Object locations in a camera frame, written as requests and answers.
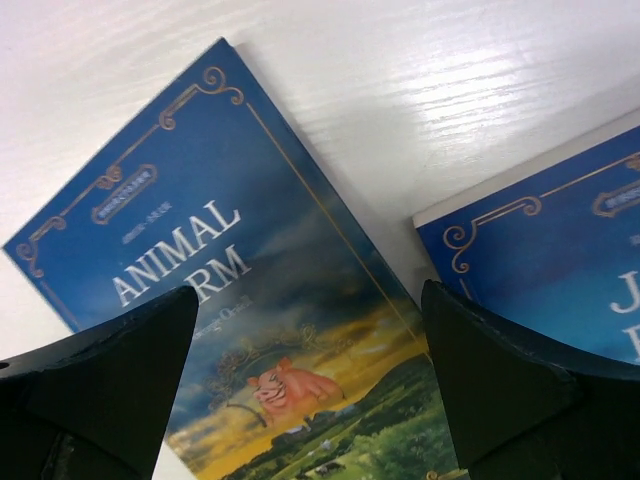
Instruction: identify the Jane Eyre book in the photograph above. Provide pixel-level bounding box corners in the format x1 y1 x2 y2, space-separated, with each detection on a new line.
413 112 639 364

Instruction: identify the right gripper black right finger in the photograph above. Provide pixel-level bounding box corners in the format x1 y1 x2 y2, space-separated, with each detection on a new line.
421 280 639 479

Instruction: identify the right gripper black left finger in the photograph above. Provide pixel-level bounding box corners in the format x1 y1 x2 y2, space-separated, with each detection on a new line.
1 286 198 479

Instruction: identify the Animal Farm book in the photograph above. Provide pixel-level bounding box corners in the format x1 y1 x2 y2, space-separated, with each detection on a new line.
4 40 467 479

